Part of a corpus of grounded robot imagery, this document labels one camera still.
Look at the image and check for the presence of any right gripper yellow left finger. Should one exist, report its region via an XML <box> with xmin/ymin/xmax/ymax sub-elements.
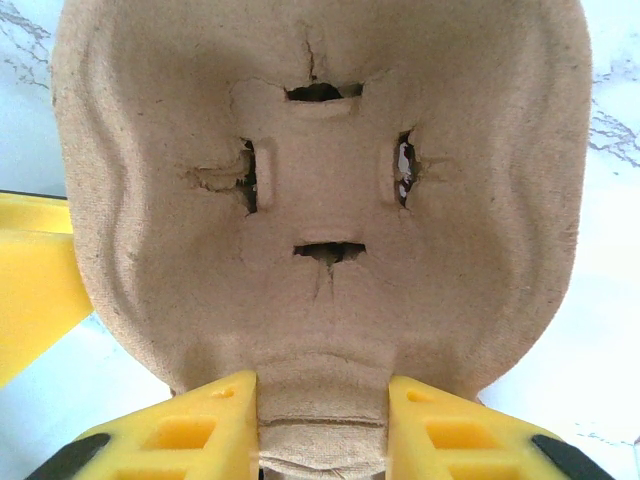
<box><xmin>24</xmin><ymin>369</ymin><xmax>261</xmax><ymax>480</ymax></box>

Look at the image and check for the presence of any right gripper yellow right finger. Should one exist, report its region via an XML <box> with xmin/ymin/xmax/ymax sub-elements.
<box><xmin>387</xmin><ymin>375</ymin><xmax>604</xmax><ymax>480</ymax></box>

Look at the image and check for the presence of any brown pulp two-cup carrier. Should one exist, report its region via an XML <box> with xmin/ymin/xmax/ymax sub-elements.
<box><xmin>51</xmin><ymin>0</ymin><xmax>595</xmax><ymax>480</ymax></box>

